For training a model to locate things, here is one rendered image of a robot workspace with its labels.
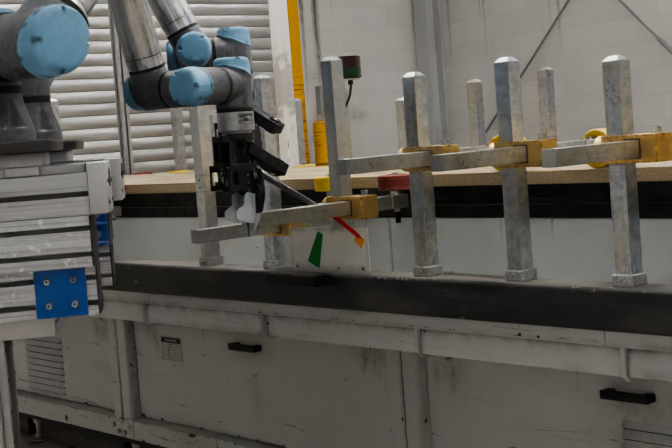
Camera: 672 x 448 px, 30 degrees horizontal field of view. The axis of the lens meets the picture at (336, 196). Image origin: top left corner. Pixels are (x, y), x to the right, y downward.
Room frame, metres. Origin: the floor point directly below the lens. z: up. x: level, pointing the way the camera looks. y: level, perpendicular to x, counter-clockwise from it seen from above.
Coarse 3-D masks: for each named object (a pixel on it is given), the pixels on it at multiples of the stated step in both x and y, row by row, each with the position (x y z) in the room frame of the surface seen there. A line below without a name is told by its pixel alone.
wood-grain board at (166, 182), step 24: (288, 168) 4.23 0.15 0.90; (312, 168) 4.02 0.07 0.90; (480, 168) 2.98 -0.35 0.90; (528, 168) 2.77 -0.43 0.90; (552, 168) 2.68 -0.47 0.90; (576, 168) 2.59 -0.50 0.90; (600, 168) 2.51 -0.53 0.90; (648, 168) 2.42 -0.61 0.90; (144, 192) 3.74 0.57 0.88; (168, 192) 3.64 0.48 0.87
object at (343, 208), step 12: (324, 204) 2.68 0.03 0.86; (336, 204) 2.71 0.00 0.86; (348, 204) 2.73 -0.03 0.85; (384, 204) 2.80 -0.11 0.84; (396, 204) 2.82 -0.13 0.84; (264, 216) 2.57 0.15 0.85; (276, 216) 2.59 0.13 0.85; (288, 216) 2.61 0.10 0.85; (300, 216) 2.64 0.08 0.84; (312, 216) 2.66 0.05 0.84; (324, 216) 2.68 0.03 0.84; (336, 216) 2.70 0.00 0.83
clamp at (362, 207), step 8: (328, 200) 2.79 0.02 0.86; (336, 200) 2.77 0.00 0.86; (344, 200) 2.75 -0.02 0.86; (352, 200) 2.73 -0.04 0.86; (360, 200) 2.71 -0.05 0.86; (368, 200) 2.72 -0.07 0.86; (376, 200) 2.74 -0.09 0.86; (352, 208) 2.73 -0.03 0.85; (360, 208) 2.71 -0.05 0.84; (368, 208) 2.72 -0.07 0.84; (376, 208) 2.74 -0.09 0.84; (344, 216) 2.75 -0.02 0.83; (352, 216) 2.73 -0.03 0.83; (360, 216) 2.71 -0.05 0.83; (368, 216) 2.72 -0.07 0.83; (376, 216) 2.73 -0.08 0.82
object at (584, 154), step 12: (600, 144) 2.10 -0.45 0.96; (612, 144) 2.12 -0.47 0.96; (624, 144) 2.15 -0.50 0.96; (636, 144) 2.17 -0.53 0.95; (552, 156) 2.02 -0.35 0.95; (564, 156) 2.03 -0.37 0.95; (576, 156) 2.06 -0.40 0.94; (588, 156) 2.08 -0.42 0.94; (600, 156) 2.10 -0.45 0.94; (612, 156) 2.12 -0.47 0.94; (624, 156) 2.14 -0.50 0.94; (636, 156) 2.17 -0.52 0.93
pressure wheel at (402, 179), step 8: (384, 176) 2.82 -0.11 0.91; (392, 176) 2.81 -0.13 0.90; (400, 176) 2.81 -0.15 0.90; (408, 176) 2.82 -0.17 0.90; (384, 184) 2.82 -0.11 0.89; (392, 184) 2.81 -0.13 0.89; (400, 184) 2.81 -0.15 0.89; (408, 184) 2.82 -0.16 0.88; (392, 192) 2.84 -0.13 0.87; (400, 192) 2.84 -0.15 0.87; (400, 216) 2.85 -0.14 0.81
